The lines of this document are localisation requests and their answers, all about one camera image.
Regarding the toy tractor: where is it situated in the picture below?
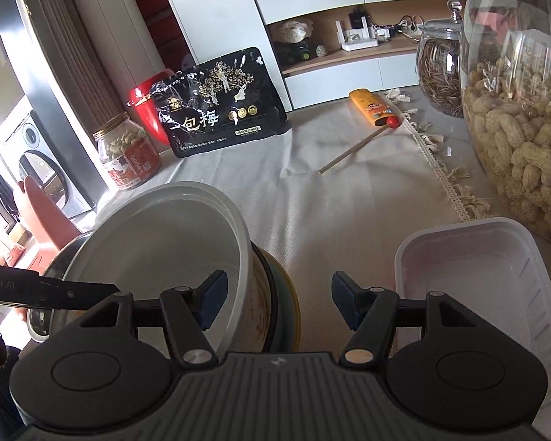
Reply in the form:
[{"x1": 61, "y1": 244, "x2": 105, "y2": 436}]
[{"x1": 275, "y1": 39, "x2": 314, "y2": 66}]

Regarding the white shelf cabinet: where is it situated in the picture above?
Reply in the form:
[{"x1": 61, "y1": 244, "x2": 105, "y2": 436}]
[{"x1": 241, "y1": 0, "x2": 485, "y2": 112}]

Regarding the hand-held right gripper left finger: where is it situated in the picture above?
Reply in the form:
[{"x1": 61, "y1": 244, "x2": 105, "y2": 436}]
[{"x1": 75, "y1": 270, "x2": 228, "y2": 370}]

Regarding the white router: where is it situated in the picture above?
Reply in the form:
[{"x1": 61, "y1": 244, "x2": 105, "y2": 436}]
[{"x1": 334, "y1": 18, "x2": 378, "y2": 53}]

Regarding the glass sunflower seed jar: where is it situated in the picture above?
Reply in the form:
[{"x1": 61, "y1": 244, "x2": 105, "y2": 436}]
[{"x1": 415, "y1": 1, "x2": 470, "y2": 118}]

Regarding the red drawer cabinet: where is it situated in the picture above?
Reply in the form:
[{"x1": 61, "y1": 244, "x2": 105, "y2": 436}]
[{"x1": 125, "y1": 0, "x2": 196, "y2": 73}]

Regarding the white tall cabinet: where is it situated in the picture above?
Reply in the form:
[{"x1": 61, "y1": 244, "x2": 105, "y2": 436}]
[{"x1": 154, "y1": 0, "x2": 295, "y2": 112}]

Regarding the large glass peanut jar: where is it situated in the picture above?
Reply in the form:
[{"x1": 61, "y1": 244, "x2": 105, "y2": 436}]
[{"x1": 459, "y1": 0, "x2": 551, "y2": 249}]

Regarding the white floor air conditioner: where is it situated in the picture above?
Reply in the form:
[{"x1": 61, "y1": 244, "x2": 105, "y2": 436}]
[{"x1": 7, "y1": 0, "x2": 166, "y2": 194}]

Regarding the red foil tray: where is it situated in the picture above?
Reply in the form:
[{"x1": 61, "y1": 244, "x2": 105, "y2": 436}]
[{"x1": 395, "y1": 217, "x2": 551, "y2": 441}]

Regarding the white plastic bowl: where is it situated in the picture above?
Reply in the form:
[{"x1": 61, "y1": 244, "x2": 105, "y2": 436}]
[{"x1": 62, "y1": 183, "x2": 277, "y2": 354}]

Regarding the crumpled plastic bag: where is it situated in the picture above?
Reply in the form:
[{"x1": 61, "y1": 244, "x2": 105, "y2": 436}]
[{"x1": 271, "y1": 18, "x2": 315, "y2": 45}]

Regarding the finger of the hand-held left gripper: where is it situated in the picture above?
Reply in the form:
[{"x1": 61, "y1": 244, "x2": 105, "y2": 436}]
[{"x1": 0, "y1": 276, "x2": 122, "y2": 312}]

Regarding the grey fringed tablecloth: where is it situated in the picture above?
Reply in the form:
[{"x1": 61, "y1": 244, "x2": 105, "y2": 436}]
[{"x1": 89, "y1": 86, "x2": 492, "y2": 354}]

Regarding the orange snack pack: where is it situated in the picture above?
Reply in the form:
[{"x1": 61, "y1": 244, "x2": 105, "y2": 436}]
[{"x1": 349, "y1": 89, "x2": 399, "y2": 128}]

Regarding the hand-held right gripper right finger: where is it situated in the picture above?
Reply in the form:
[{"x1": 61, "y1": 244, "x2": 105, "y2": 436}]
[{"x1": 331, "y1": 272, "x2": 480, "y2": 370}]

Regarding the white power strip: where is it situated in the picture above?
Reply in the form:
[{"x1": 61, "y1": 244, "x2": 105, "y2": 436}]
[{"x1": 375, "y1": 16, "x2": 424, "y2": 40}]

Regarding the small peanut jar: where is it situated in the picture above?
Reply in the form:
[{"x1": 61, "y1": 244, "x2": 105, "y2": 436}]
[{"x1": 93, "y1": 111, "x2": 162, "y2": 191}]

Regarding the black snack bag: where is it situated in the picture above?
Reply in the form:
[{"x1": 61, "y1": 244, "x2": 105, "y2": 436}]
[{"x1": 149, "y1": 47, "x2": 288, "y2": 159}]

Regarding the white washing machine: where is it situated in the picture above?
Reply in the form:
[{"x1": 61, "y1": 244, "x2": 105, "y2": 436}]
[{"x1": 0, "y1": 109, "x2": 95, "y2": 222}]

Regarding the white bowl with yellow rim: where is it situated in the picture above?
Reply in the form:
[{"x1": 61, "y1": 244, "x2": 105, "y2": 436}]
[{"x1": 275, "y1": 261, "x2": 302, "y2": 352}]

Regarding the red goblet-shaped bin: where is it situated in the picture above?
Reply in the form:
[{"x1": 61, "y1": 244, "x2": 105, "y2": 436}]
[{"x1": 127, "y1": 70, "x2": 176, "y2": 148}]

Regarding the black box device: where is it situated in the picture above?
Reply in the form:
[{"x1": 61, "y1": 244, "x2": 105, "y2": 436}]
[{"x1": 349, "y1": 6, "x2": 373, "y2": 31}]

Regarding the orange plastic chair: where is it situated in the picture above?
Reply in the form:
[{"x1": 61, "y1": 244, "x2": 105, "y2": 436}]
[{"x1": 15, "y1": 176, "x2": 82, "y2": 277}]

